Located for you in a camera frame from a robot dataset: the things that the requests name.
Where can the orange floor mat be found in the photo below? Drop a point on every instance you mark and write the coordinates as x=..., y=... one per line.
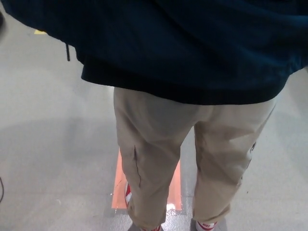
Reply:
x=174, y=192

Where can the red white sneaker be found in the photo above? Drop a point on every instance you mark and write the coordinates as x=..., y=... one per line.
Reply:
x=128, y=195
x=204, y=226

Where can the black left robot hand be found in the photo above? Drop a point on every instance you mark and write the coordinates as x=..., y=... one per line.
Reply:
x=1, y=19

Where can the beige trousers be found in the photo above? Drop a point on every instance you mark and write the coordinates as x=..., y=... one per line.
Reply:
x=149, y=134

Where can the dark teal coat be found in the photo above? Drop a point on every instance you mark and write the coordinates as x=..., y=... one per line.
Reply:
x=168, y=48

